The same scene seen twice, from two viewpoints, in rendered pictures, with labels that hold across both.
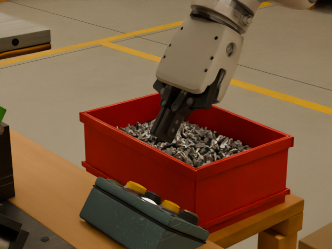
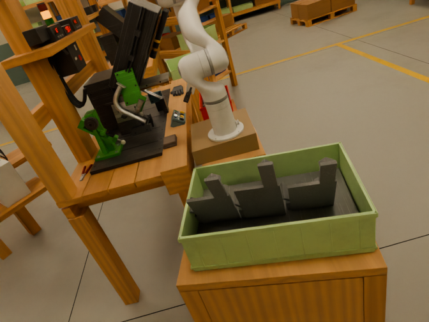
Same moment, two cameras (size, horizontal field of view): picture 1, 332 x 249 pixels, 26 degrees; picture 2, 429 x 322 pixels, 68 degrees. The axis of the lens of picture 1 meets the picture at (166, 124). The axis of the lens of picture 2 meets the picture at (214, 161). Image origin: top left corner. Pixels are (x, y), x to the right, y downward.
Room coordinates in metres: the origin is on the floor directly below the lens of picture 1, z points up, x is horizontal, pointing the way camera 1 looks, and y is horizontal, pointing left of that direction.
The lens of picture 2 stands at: (-0.43, -1.40, 1.67)
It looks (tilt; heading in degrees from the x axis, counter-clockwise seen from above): 31 degrees down; 45
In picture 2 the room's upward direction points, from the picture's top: 17 degrees counter-clockwise
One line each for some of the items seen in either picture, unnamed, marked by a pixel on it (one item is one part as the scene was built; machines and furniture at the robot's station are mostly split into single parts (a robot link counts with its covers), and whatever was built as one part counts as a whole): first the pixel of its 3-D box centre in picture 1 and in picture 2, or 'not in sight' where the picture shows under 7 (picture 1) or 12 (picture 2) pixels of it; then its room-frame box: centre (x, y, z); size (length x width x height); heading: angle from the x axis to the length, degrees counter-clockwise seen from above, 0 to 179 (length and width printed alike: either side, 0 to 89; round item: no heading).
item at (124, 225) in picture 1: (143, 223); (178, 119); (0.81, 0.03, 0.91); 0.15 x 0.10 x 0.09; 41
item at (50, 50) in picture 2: not in sight; (57, 41); (0.59, 0.58, 1.52); 0.90 x 0.25 x 0.04; 41
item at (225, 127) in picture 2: not in sight; (221, 115); (0.68, -0.44, 1.03); 0.19 x 0.19 x 0.18
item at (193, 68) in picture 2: not in sight; (202, 78); (0.65, -0.41, 1.24); 0.19 x 0.12 x 0.24; 136
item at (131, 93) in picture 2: not in sight; (129, 85); (0.74, 0.28, 1.17); 0.13 x 0.12 x 0.20; 41
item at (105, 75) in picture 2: not in sight; (112, 98); (0.75, 0.55, 1.07); 0.30 x 0.18 x 0.34; 41
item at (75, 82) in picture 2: not in sight; (64, 91); (0.52, 0.66, 1.23); 1.30 x 0.05 x 0.09; 41
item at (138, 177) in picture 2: not in sight; (160, 174); (0.76, 0.38, 0.44); 1.49 x 0.70 x 0.88; 41
